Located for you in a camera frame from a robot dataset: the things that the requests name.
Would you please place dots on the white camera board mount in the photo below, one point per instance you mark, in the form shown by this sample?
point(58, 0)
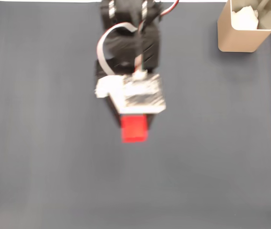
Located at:
point(137, 95)

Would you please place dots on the beige open box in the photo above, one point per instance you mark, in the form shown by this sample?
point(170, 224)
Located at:
point(237, 39)

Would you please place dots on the red cube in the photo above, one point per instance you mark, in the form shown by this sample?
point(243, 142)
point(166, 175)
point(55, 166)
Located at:
point(134, 128)

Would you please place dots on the white crumpled tissue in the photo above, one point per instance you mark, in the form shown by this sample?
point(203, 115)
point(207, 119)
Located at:
point(244, 19)

